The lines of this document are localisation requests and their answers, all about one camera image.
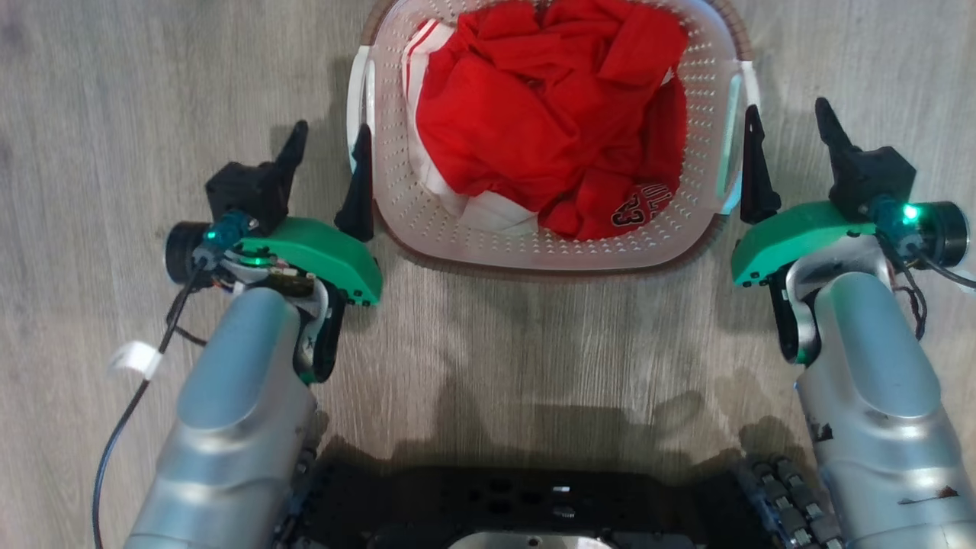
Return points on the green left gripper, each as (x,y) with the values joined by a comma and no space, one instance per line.
(320,252)

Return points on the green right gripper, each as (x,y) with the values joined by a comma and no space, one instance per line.
(801,240)

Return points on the white perforated plastic laundry basket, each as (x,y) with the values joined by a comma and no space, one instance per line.
(465,236)

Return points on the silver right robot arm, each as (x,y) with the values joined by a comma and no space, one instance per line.
(877,396)

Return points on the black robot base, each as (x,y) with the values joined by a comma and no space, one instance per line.
(534,503)

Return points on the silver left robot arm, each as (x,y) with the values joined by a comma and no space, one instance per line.
(229,412)

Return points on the white garment with red stripes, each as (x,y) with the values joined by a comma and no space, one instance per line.
(496,213)

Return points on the red jersey garment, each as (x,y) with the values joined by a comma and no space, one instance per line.
(526,130)

